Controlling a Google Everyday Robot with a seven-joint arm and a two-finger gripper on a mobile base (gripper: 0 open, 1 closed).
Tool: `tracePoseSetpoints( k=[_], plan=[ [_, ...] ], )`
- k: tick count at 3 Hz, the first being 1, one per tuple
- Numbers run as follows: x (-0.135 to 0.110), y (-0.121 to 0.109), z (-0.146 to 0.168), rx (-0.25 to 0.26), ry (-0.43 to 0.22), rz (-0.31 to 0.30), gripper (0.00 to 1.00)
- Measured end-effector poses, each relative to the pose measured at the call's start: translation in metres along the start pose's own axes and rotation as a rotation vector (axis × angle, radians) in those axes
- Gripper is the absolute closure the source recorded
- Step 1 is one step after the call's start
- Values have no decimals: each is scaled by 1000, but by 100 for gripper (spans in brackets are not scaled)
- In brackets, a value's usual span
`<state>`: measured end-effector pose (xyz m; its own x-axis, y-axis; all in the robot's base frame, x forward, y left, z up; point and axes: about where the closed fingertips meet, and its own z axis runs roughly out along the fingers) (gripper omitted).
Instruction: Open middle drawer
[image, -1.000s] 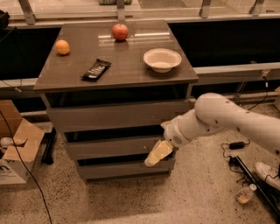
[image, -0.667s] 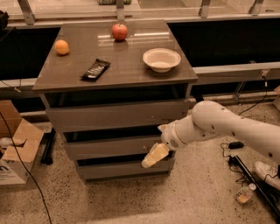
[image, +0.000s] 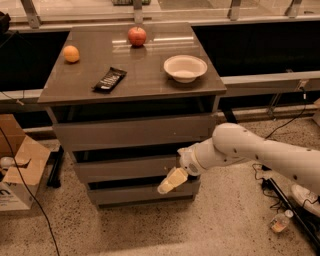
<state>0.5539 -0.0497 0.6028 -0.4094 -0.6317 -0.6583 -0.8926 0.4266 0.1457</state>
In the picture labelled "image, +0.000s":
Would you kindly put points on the black snack bar wrapper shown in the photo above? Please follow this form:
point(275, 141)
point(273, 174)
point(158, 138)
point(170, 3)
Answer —
point(110, 80)

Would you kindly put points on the grey drawer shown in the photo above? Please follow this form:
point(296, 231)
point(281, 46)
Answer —
point(142, 194)
point(121, 169)
point(134, 132)

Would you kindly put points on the grey bottom drawer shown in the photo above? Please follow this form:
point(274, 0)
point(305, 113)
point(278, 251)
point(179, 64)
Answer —
point(142, 194)

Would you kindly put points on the black stand foot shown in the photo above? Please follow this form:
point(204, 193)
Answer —
point(55, 161)

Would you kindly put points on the grey top drawer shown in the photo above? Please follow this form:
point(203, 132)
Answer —
point(134, 132)

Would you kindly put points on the white sneaker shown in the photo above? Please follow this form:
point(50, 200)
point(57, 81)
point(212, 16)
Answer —
point(306, 199)

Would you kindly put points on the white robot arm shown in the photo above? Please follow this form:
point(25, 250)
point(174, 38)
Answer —
point(231, 144)

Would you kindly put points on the red apple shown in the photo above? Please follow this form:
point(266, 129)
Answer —
point(137, 36)

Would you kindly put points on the plastic water bottle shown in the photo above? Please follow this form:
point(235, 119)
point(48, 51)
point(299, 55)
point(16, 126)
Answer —
point(281, 220)

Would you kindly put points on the grey drawer cabinet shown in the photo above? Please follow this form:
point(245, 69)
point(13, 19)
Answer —
point(145, 92)

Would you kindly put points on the black floor rail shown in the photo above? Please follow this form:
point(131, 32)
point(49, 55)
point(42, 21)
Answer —
point(307, 222)

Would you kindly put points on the orange fruit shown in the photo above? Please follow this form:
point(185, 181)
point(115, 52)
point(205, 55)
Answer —
point(71, 54)

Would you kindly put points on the white paper bowl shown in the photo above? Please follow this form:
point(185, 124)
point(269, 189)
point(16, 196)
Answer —
point(185, 68)

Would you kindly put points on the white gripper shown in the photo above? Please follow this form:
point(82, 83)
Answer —
point(188, 161)

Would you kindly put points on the brown cardboard box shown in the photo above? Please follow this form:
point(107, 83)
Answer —
point(23, 161)

